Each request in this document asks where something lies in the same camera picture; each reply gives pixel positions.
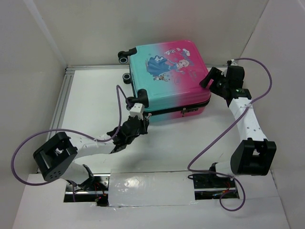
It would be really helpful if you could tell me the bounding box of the pink hard-shell suitcase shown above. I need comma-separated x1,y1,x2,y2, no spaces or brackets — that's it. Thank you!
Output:
118,40,211,122

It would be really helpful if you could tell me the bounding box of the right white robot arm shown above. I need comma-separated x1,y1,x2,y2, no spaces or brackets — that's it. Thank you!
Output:
200,65,276,187

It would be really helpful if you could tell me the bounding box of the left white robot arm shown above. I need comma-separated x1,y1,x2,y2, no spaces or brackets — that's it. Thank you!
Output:
33,116,149,190

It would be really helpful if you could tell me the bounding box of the white glossy cover sheet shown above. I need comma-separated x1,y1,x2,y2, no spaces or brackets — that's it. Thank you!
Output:
108,172,196,207

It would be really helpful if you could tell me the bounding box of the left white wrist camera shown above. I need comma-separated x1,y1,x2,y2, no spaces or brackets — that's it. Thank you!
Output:
129,103,144,120

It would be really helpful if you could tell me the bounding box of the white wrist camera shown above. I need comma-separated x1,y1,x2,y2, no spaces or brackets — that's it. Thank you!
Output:
129,103,144,120
227,59,238,66

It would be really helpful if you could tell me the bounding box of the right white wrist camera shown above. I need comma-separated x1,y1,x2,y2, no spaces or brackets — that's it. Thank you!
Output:
227,59,238,66

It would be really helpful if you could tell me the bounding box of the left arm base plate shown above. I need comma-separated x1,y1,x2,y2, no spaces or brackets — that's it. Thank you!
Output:
74,174,110,194

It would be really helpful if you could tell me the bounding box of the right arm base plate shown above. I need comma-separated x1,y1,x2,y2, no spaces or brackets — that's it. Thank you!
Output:
188,173,236,190

